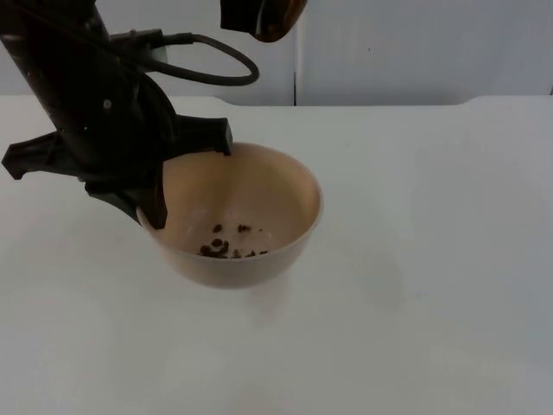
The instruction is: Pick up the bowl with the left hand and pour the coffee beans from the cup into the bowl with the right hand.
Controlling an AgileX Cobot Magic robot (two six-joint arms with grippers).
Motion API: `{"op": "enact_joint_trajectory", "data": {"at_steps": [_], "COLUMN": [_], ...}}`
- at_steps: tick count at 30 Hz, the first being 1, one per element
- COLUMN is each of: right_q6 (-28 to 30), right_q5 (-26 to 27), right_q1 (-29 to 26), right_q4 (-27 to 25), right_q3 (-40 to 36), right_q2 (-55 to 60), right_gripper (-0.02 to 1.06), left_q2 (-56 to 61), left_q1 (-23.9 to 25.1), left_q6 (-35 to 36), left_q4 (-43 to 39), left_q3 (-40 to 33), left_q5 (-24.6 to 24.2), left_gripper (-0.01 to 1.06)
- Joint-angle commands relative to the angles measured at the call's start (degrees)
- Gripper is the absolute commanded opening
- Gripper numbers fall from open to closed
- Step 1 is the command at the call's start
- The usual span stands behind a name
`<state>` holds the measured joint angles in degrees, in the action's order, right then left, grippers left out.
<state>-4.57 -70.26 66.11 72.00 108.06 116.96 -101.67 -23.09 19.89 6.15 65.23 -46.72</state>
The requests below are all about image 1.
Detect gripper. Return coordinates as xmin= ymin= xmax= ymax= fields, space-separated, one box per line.
xmin=1 ymin=41 xmax=233 ymax=231

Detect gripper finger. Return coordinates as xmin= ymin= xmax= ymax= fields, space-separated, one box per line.
xmin=219 ymin=0 xmax=266 ymax=34

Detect dark wooden cup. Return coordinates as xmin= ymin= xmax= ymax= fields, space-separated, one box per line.
xmin=253 ymin=0 xmax=309 ymax=44

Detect pale wooden bowl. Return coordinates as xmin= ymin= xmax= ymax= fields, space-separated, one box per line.
xmin=135 ymin=141 xmax=325 ymax=292

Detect coffee beans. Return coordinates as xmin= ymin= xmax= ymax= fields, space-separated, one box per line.
xmin=197 ymin=221 xmax=271 ymax=260

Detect black cable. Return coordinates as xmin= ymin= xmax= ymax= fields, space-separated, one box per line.
xmin=129 ymin=32 xmax=261 ymax=86

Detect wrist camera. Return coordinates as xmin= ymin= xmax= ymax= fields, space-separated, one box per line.
xmin=110 ymin=29 xmax=170 ymax=62

